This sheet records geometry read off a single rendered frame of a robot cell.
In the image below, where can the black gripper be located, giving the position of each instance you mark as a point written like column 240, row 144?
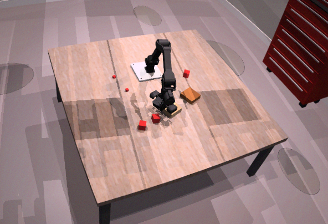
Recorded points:
column 170, row 108

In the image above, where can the red cube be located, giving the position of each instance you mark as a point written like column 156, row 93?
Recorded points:
column 186, row 73
column 155, row 118
column 142, row 125

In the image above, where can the orange square block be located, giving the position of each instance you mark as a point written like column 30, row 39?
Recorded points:
column 190, row 95

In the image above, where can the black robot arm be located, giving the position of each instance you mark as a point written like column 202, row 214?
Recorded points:
column 168, row 78

